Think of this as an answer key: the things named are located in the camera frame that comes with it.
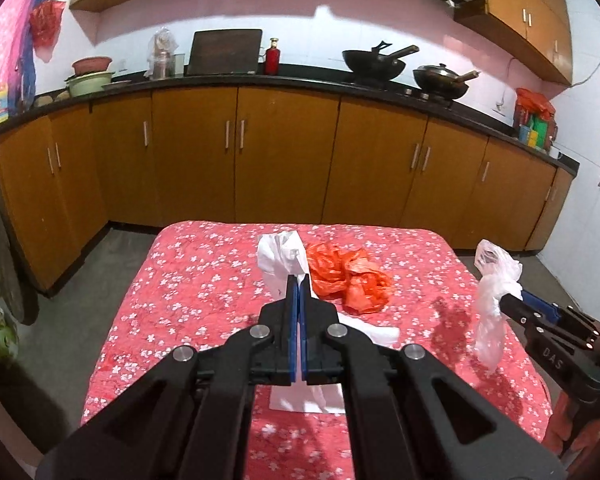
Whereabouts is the red plastic bag on goods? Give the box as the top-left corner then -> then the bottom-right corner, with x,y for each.
516,88 -> 556,121

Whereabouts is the black open wok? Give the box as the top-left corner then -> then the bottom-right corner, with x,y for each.
342,42 -> 420,81

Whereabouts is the hanging red plastic bag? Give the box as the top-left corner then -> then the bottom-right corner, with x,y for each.
29,0 -> 66,61

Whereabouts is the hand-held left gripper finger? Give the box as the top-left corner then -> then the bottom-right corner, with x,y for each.
298,274 -> 568,480
35,274 -> 299,480

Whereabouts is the wooden base cabinet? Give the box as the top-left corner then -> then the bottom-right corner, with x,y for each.
0,62 -> 581,296

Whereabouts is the dark cutting board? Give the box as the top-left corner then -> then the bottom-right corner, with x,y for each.
186,29 -> 263,77

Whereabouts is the orange plastic bag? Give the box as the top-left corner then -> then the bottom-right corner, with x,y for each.
305,241 -> 393,316

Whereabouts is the black wok with lid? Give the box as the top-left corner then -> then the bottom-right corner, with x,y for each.
413,63 -> 480,100

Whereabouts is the pink basin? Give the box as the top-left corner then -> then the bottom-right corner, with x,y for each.
71,56 -> 113,76

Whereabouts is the red floral tablecloth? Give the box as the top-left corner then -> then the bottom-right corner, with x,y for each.
80,220 -> 553,480

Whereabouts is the clear bag with jar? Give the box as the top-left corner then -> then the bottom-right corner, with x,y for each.
147,27 -> 178,80

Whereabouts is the round wooden board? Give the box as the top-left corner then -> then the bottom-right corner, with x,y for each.
0,205 -> 40,326

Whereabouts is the green packet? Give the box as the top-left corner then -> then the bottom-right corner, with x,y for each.
530,114 -> 551,147

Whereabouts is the green basin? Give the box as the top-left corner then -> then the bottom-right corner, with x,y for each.
66,71 -> 116,97

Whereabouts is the pink floral hanging cloth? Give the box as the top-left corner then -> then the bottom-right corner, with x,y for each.
0,0 -> 56,133

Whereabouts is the white plastic bag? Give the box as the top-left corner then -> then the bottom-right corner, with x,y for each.
256,230 -> 401,416

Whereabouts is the translucent plastic bag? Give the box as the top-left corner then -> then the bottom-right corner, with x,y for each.
472,239 -> 523,368

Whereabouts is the red bottle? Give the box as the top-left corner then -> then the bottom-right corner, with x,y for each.
264,37 -> 282,76

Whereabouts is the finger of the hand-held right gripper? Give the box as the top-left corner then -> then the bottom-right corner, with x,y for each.
500,292 -> 556,331
522,291 -> 600,348

